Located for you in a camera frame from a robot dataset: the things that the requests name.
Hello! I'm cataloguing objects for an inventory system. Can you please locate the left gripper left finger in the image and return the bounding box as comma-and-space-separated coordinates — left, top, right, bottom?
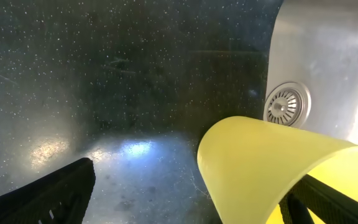
0, 157, 96, 224

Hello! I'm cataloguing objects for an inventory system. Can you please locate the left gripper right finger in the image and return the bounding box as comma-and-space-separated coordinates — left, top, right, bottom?
278, 174, 358, 224

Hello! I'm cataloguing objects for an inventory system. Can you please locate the yellow cup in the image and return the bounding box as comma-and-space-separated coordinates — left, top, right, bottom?
196, 116, 358, 224

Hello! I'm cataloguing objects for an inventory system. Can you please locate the steel sink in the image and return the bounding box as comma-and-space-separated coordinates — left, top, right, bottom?
262, 0, 358, 147

